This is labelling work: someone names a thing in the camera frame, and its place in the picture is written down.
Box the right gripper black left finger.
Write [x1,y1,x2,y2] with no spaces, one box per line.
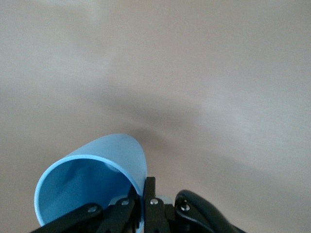
[30,186,141,233]

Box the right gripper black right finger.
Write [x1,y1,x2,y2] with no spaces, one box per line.
[142,176,202,233]

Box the blue plastic cup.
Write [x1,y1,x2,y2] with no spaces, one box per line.
[34,133,149,230]

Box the brown table cover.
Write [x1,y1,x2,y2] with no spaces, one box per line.
[0,0,311,233]

